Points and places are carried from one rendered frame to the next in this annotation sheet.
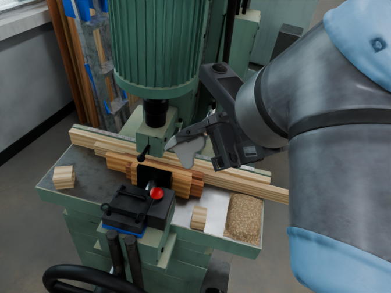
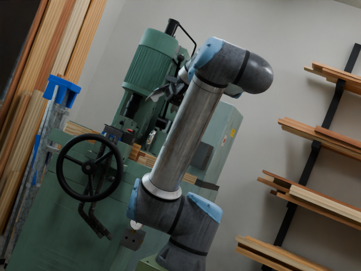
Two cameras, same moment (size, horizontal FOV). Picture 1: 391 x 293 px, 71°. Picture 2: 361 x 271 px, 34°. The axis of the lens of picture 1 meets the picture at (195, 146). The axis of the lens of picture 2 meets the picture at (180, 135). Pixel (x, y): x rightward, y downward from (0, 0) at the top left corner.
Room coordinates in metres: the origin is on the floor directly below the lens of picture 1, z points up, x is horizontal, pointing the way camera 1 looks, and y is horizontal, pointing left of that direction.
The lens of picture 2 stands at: (-2.31, -0.11, 1.00)
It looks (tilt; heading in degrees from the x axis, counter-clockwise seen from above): 2 degrees up; 359
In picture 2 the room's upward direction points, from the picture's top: 22 degrees clockwise
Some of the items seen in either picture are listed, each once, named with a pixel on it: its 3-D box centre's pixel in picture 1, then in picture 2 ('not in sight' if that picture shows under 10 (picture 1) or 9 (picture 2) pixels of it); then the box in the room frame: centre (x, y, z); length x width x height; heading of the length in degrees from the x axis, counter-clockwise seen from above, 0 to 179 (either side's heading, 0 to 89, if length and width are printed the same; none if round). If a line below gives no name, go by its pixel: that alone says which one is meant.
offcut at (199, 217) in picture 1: (199, 217); (142, 160); (0.38, -0.04, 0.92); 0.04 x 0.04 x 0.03; 88
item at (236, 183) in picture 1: (193, 172); (137, 156); (0.52, -0.01, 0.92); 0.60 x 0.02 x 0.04; 83
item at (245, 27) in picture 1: (238, 42); (173, 106); (0.73, -0.07, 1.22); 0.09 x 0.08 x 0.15; 173
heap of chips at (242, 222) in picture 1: (245, 213); not in sight; (0.41, -0.15, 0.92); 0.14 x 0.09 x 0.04; 173
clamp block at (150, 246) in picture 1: (139, 223); (112, 148); (0.34, 0.11, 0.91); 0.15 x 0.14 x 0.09; 83
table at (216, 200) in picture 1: (151, 205); (112, 158); (0.42, 0.09, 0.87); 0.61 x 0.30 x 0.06; 83
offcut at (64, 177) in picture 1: (64, 177); (69, 129); (0.44, 0.33, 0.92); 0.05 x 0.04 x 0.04; 19
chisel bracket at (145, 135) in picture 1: (158, 131); (125, 127); (0.55, 0.10, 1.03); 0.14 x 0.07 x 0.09; 173
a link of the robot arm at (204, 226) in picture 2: not in sight; (195, 220); (-0.14, -0.32, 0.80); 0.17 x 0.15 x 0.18; 94
